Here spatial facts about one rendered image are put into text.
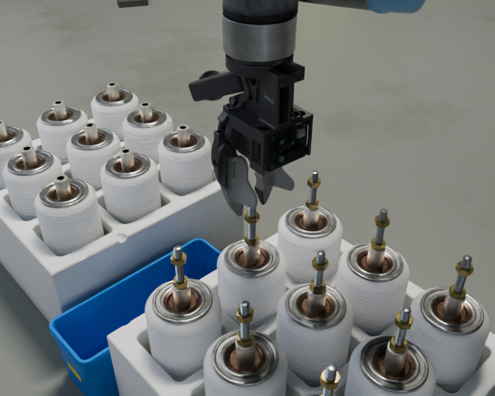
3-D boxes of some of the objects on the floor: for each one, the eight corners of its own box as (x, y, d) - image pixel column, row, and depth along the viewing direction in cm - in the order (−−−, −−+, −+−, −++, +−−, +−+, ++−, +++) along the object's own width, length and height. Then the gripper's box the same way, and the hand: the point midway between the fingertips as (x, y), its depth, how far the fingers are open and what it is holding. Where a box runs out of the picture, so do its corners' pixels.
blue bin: (202, 283, 110) (199, 235, 103) (241, 314, 104) (240, 265, 97) (60, 372, 94) (44, 322, 87) (95, 417, 87) (82, 367, 80)
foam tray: (138, 170, 141) (130, 104, 131) (244, 248, 118) (244, 176, 107) (-19, 240, 120) (-45, 168, 110) (72, 352, 97) (51, 274, 86)
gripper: (247, 83, 54) (247, 253, 67) (331, 55, 60) (317, 217, 72) (196, 55, 60) (205, 217, 72) (277, 31, 65) (273, 185, 78)
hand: (247, 197), depth 73 cm, fingers open, 3 cm apart
